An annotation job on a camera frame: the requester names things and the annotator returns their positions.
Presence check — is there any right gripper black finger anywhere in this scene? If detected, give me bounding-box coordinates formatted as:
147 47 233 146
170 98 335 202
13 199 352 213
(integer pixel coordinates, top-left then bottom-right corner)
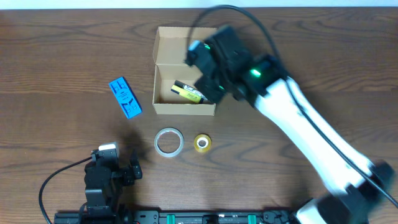
185 50 215 75
194 76 226 104

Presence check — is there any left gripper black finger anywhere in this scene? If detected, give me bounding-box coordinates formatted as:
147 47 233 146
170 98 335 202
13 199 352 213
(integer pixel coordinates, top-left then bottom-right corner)
123 167 136 186
129 152 143 179

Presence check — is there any yellow highlighter pen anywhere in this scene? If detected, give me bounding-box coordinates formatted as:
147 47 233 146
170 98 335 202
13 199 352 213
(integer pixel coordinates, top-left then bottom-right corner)
171 85 204 104

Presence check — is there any small yellow tape roll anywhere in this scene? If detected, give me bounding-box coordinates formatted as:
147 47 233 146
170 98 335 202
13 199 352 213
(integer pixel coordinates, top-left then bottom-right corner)
194 134 212 153

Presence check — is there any blue magnetic whiteboard duster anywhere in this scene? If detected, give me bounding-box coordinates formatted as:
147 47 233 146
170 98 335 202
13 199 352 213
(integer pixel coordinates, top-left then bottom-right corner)
109 77 142 119

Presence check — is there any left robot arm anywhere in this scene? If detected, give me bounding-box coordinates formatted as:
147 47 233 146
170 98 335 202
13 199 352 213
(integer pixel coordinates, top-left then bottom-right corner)
81 149 142 223

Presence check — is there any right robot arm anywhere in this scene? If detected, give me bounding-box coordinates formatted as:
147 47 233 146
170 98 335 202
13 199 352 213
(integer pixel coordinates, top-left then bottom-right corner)
185 26 394 223

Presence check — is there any brown cardboard box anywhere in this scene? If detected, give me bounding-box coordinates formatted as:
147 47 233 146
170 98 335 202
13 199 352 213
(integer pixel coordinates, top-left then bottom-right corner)
152 27 216 116

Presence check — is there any large clear tape roll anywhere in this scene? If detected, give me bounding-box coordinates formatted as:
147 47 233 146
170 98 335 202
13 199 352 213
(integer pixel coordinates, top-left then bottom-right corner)
154 128 185 158

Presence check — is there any black marker pen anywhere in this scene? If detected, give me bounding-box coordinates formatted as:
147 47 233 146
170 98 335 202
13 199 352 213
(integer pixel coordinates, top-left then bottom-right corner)
174 80 207 102

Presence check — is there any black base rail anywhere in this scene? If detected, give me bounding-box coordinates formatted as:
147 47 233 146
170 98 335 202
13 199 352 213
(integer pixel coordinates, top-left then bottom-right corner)
54 210 298 224

